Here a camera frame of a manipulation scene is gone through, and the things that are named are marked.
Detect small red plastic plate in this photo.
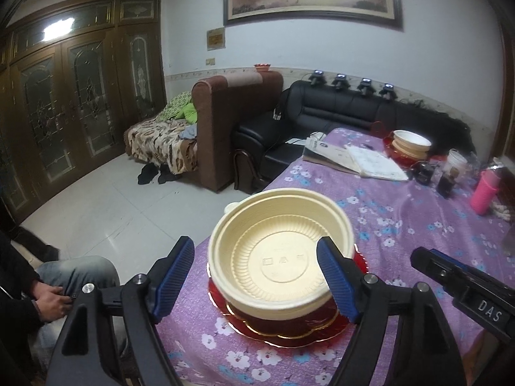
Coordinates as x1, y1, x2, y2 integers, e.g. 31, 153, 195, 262
226, 299, 348, 339

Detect large red plastic plate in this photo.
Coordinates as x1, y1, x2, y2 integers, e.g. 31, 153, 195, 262
207, 266, 350, 349

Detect beige plastic bowl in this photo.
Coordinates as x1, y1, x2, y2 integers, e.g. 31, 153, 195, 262
207, 188, 355, 321

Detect stack of beige bowls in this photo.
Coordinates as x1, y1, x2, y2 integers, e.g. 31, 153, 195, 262
392, 130, 432, 161

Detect red plates under stack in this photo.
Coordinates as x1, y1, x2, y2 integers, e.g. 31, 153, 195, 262
370, 121, 429, 168

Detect white gloves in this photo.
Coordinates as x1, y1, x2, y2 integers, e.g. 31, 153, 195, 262
491, 202, 512, 222

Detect purple floral tablecloth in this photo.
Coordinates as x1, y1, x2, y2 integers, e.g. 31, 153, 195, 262
154, 127, 515, 386

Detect seated person in jeans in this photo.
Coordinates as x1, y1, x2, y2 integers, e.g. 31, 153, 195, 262
1, 235, 120, 385

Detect pink knit-sleeved bottle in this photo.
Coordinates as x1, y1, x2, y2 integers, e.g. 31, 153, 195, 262
471, 169, 500, 215

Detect black stamp with cork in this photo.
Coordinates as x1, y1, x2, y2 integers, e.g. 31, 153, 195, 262
436, 167, 460, 199

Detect white plastic jar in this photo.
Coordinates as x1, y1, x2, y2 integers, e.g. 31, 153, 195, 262
443, 148, 469, 182

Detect white paper document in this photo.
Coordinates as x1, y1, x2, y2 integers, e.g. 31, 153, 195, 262
347, 145, 408, 181

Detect brown envelope with papers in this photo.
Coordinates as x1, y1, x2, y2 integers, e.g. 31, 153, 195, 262
303, 138, 361, 175

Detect black device on sofa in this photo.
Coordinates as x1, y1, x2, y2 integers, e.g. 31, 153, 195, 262
309, 70, 326, 86
379, 83, 398, 102
332, 73, 351, 92
357, 78, 376, 97

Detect black clothes on floor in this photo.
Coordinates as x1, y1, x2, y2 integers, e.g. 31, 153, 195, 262
137, 163, 180, 185

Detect black leather sofa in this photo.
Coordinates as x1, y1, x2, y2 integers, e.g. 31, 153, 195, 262
231, 80, 476, 193

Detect patterned blanket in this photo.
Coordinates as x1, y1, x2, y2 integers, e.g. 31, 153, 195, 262
123, 118, 198, 175

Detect green cloth on bed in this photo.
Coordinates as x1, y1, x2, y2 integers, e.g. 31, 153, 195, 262
156, 92, 198, 124

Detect wooden wardrobe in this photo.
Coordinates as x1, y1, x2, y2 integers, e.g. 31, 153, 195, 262
1, 0, 166, 220

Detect brown fabric armchair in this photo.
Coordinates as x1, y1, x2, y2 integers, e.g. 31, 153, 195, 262
191, 71, 284, 192

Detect small wall plaque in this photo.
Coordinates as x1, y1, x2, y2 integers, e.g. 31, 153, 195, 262
206, 27, 225, 51

